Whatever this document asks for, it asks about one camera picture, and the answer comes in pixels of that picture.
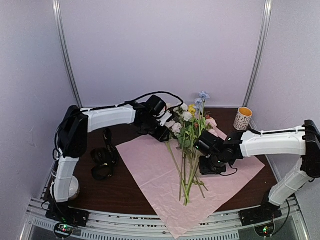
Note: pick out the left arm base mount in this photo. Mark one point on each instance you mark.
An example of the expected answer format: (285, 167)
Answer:
(71, 216)

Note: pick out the pink wrapping paper sheet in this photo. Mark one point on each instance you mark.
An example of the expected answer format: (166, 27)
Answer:
(153, 169)

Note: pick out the left aluminium frame post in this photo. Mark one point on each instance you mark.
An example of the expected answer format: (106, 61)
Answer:
(56, 4)

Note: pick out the blue flower stem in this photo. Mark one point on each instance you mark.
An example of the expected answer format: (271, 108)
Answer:
(196, 131)

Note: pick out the dark yellow flower stem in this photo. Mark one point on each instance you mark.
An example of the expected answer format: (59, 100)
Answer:
(196, 180)

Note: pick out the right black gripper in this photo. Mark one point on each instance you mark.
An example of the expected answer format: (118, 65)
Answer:
(204, 170)

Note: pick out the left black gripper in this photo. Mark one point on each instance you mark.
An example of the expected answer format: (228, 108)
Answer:
(162, 135)

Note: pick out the aluminium frame post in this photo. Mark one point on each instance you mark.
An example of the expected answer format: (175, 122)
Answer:
(56, 4)
(263, 35)

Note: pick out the round white bowl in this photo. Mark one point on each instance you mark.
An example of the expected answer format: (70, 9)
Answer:
(74, 188)

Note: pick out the front aluminium rail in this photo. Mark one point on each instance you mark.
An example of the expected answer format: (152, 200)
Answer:
(225, 225)

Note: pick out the patterned mug orange inside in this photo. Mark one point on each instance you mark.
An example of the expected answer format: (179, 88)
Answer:
(242, 118)

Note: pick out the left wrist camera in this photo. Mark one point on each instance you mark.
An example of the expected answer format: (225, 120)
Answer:
(165, 118)

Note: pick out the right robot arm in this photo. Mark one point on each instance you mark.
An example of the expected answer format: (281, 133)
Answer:
(302, 140)

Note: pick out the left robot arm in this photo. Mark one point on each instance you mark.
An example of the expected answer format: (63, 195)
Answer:
(71, 137)

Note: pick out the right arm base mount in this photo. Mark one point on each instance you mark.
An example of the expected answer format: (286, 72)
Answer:
(257, 215)

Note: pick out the right aluminium frame post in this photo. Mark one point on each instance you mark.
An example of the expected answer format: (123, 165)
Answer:
(263, 35)

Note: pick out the black printed ribbon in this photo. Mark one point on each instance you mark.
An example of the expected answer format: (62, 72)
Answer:
(106, 158)

